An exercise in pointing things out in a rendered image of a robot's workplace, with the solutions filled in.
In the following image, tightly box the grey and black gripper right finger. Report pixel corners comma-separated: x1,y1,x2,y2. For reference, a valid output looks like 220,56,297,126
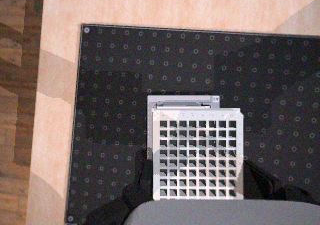
243,160,320,206

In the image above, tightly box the black perforated breadboard plate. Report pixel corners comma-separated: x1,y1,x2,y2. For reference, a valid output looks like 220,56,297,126
64,23,320,225

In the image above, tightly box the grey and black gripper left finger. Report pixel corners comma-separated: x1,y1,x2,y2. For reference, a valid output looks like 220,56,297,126
82,159,154,225

